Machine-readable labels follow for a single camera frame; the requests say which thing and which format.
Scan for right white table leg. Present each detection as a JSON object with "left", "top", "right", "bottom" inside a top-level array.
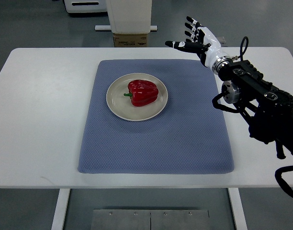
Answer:
[{"left": 228, "top": 188, "right": 248, "bottom": 230}]

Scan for cardboard box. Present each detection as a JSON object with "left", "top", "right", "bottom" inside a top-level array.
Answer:
[{"left": 113, "top": 34, "right": 147, "bottom": 47}]

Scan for blue textured mat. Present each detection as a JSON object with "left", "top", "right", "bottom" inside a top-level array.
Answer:
[{"left": 78, "top": 59, "right": 234, "bottom": 174}]

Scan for silver floor outlet box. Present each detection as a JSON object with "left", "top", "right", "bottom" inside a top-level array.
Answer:
[{"left": 217, "top": 36, "right": 226, "bottom": 45}]

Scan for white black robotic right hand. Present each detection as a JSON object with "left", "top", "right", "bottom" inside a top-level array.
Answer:
[{"left": 165, "top": 16, "right": 233, "bottom": 75}]

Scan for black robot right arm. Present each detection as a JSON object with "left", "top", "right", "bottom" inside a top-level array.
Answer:
[{"left": 212, "top": 37, "right": 293, "bottom": 160}]

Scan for white pedestal machine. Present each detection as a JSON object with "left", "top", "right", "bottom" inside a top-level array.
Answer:
[{"left": 94, "top": 0, "right": 158, "bottom": 34}]

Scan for white cabinet with slot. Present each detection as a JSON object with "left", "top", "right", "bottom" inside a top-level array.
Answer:
[{"left": 63, "top": 0, "right": 108, "bottom": 17}]

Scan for metal floor plate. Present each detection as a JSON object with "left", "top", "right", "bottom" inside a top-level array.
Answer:
[{"left": 91, "top": 209, "right": 211, "bottom": 230}]

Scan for left white table leg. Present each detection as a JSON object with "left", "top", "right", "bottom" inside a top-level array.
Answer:
[{"left": 51, "top": 188, "right": 70, "bottom": 230}]

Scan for white table leg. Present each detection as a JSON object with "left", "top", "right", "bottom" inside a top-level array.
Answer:
[
  {"left": 51, "top": 188, "right": 70, "bottom": 230},
  {"left": 228, "top": 188, "right": 248, "bottom": 230}
]

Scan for cream round plate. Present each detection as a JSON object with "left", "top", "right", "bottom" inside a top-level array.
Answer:
[{"left": 106, "top": 73, "right": 168, "bottom": 122}]

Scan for red bell pepper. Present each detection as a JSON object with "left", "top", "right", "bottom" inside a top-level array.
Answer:
[{"left": 124, "top": 80, "right": 159, "bottom": 107}]

